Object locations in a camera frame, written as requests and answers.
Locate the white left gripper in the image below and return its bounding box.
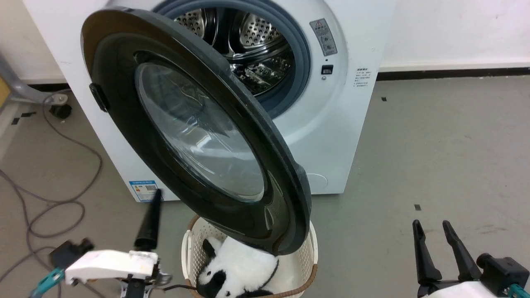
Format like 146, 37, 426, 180
65, 190, 173, 298

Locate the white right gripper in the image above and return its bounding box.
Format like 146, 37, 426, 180
412, 220, 512, 298

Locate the black round washer door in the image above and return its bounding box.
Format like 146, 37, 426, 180
81, 7, 312, 256

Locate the white front-load washing machine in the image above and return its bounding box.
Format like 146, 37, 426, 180
23, 0, 397, 203

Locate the grey rubber door gasket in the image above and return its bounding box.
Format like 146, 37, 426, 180
153, 0, 311, 120

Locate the blue energy label sticker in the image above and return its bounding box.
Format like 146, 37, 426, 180
129, 180, 164, 203

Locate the white woven laundry basket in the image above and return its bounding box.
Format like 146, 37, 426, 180
181, 214, 318, 298

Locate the black and white panda plush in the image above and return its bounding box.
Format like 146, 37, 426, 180
195, 236, 290, 298

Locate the black caster wheel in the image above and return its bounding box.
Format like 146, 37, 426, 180
49, 103, 72, 120

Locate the round white filter cover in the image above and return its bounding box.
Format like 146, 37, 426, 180
307, 173, 329, 194

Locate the stainless steel washer drum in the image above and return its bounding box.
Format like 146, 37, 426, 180
174, 7, 295, 96

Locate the grey warning sticker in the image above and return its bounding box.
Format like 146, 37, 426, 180
310, 18, 338, 57

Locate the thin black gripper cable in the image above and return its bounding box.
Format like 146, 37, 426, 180
162, 283, 200, 292

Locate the grey floor cable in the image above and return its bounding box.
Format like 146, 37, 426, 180
27, 92, 103, 240
0, 169, 67, 290

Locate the grey metal frame leg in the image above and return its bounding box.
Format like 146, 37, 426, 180
0, 53, 69, 105

